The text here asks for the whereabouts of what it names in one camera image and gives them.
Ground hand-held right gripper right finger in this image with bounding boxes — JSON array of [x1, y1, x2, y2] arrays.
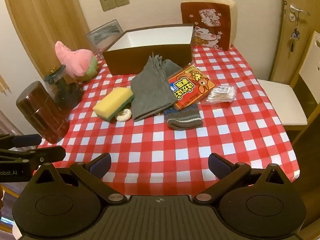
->
[[192, 152, 290, 204]]

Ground red checked tablecloth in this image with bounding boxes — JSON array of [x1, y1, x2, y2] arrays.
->
[[37, 42, 300, 197]]

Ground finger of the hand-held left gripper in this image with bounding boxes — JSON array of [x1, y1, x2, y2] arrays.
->
[[0, 146, 66, 171], [0, 134, 42, 148]]

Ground brown wooden canister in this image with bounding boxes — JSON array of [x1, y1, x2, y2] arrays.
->
[[16, 81, 70, 144]]

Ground striped knit sock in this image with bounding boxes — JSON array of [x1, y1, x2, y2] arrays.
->
[[164, 105, 203, 130]]

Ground wooden door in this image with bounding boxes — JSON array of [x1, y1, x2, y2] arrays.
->
[[269, 0, 320, 85]]

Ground glass jar with teal lid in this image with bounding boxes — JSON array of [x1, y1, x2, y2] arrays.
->
[[44, 64, 83, 110]]

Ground yellow sponge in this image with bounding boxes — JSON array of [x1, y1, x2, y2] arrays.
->
[[92, 87, 134, 121]]

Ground red printed packet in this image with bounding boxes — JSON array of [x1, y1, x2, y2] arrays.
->
[[167, 64, 216, 110]]

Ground pink plush toy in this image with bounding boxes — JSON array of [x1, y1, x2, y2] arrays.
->
[[55, 41, 99, 82]]

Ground grey cloth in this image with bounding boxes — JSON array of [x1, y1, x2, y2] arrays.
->
[[130, 52, 178, 122]]

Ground clear acrylic picture frame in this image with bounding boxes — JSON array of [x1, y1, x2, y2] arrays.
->
[[86, 19, 123, 60]]

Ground silver door handle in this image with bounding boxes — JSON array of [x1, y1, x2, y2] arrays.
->
[[289, 4, 310, 22]]

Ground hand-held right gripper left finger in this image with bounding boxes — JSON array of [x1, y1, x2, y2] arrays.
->
[[31, 152, 128, 204]]

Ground dark grey sock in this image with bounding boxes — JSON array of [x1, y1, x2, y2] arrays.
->
[[161, 59, 183, 77]]

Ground white rope ring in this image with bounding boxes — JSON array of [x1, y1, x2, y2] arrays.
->
[[115, 109, 132, 122]]

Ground brown cardboard box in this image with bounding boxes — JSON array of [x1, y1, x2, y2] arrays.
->
[[103, 24, 195, 76]]

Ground white chair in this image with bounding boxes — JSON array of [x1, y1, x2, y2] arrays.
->
[[257, 30, 320, 130]]

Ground cotton swab packet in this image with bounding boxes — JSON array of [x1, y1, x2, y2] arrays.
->
[[201, 85, 237, 105]]

